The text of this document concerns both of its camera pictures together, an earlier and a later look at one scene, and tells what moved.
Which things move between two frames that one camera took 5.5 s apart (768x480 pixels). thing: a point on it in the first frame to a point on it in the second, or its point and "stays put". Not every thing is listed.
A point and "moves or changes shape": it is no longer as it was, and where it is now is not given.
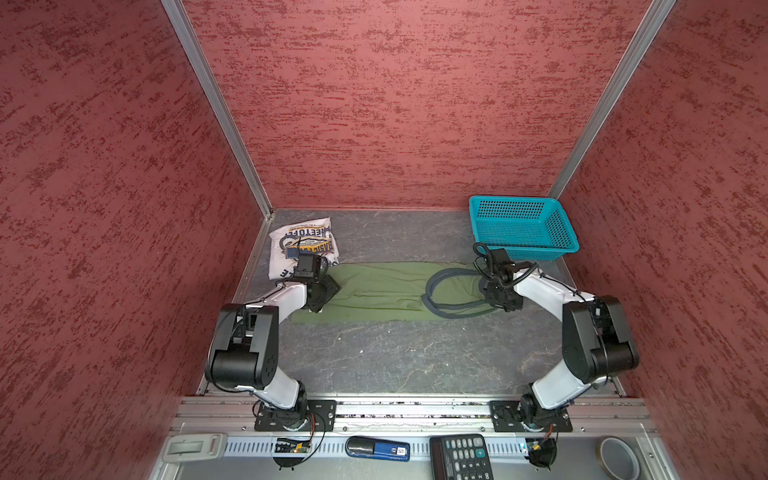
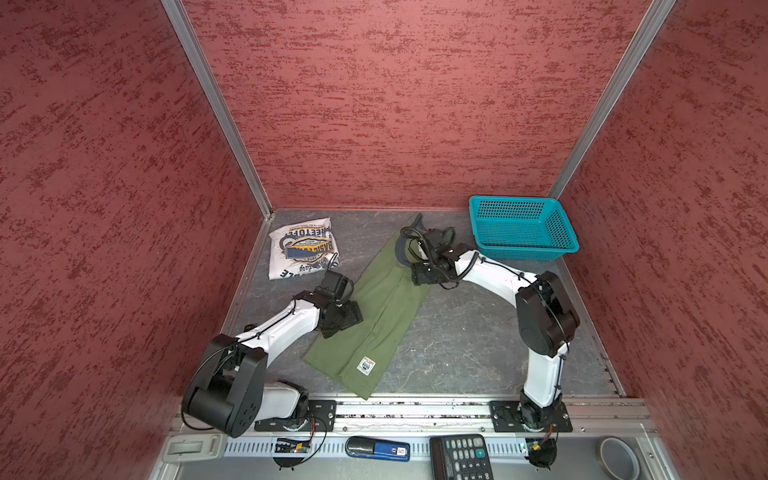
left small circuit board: x=288 y=445 stays put
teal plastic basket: x=531 y=228 stays put
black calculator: x=460 y=457 stays put
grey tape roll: x=617 y=458 stays put
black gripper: x=308 y=268 to x=341 y=285
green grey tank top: x=395 y=291 moves or changes shape
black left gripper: x=332 y=288 to x=353 y=317
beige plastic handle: x=190 y=447 stays put
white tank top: x=314 y=237 stays put
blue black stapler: x=364 y=448 stays put
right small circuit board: x=542 y=452 stays put
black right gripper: x=515 y=303 to x=419 y=274
